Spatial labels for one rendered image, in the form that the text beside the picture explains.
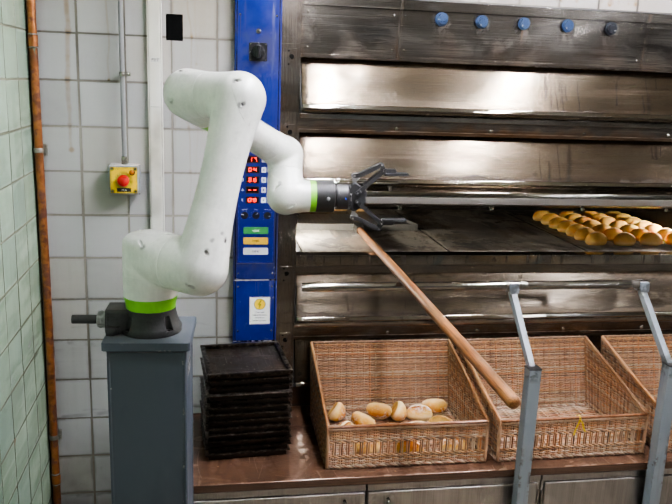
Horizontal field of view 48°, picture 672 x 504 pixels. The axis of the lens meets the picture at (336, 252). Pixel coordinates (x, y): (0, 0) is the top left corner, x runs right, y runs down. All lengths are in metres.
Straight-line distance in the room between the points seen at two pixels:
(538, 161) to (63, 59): 1.74
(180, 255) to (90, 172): 1.07
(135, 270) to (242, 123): 0.43
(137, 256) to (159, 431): 0.44
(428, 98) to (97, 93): 1.15
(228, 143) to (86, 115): 1.06
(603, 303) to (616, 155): 0.59
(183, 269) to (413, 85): 1.36
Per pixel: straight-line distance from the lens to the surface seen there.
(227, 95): 1.75
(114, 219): 2.75
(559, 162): 3.00
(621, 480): 2.87
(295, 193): 2.12
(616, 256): 3.19
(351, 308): 2.85
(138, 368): 1.87
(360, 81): 2.74
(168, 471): 1.98
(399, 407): 2.83
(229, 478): 2.50
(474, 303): 2.98
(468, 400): 2.77
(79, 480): 3.12
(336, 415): 2.79
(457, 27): 2.84
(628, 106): 3.09
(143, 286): 1.83
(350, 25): 2.75
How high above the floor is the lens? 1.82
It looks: 13 degrees down
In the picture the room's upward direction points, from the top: 2 degrees clockwise
